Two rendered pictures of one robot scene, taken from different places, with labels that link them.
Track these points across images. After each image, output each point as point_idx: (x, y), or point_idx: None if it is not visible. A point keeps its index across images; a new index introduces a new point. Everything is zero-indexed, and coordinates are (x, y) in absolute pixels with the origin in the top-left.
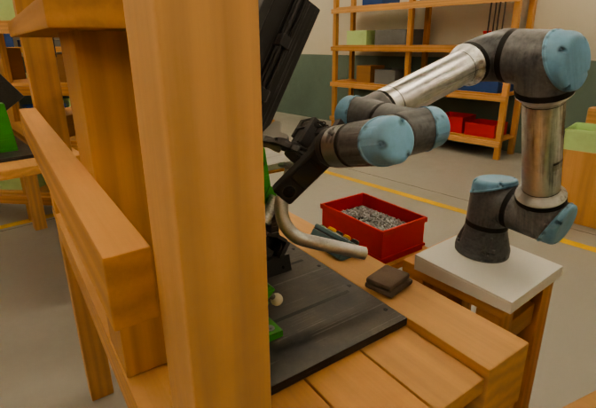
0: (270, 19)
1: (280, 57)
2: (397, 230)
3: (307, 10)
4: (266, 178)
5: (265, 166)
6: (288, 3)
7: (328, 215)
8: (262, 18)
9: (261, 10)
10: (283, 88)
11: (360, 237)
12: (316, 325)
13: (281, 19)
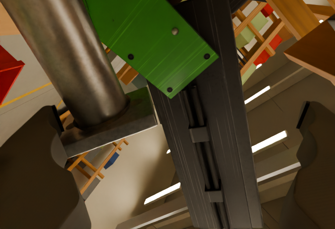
0: (240, 195)
1: (208, 178)
2: None
3: (207, 221)
4: (108, 41)
5: (124, 57)
6: (231, 216)
7: (2, 59)
8: (249, 191)
9: (256, 195)
10: (173, 149)
11: None
12: None
13: (228, 201)
